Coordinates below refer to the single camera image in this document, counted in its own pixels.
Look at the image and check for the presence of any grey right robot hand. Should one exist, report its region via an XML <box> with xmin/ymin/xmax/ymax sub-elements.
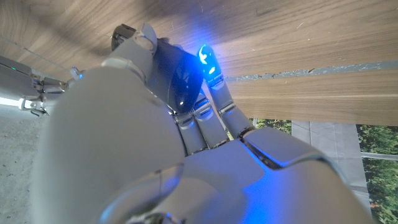
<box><xmin>0</xmin><ymin>55</ymin><xmax>84</xmax><ymax>118</ymax></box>

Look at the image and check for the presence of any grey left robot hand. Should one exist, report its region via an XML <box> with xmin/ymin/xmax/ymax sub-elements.
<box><xmin>30</xmin><ymin>23</ymin><xmax>374</xmax><ymax>224</ymax></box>

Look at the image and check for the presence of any black TV remote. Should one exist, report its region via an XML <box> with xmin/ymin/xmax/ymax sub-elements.
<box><xmin>111</xmin><ymin>24</ymin><xmax>205</xmax><ymax>114</ymax></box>

